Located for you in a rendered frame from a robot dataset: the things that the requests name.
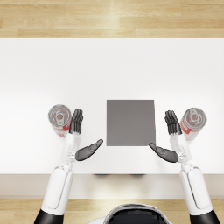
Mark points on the red soda can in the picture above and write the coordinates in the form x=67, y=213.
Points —
x=59, y=119
x=193, y=122

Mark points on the dark grey square mat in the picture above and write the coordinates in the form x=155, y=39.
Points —
x=130, y=122

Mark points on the dark round robot body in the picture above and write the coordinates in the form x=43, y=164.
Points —
x=135, y=214

